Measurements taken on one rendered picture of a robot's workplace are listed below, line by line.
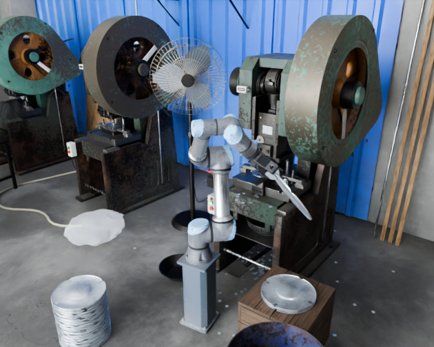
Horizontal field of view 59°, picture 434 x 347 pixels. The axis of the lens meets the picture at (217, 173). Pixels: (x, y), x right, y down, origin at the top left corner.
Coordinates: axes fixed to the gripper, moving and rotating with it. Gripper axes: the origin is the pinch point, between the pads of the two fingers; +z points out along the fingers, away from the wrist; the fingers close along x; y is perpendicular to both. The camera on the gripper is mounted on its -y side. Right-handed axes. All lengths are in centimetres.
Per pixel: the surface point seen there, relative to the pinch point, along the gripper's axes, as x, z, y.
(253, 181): 4, 33, 51
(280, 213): 9, 49, 32
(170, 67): -28, -19, 148
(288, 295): 42, 52, -6
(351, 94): -62, 18, 15
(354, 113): -69, 49, 36
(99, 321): 119, 4, 44
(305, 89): -42.1, -10.1, 12.4
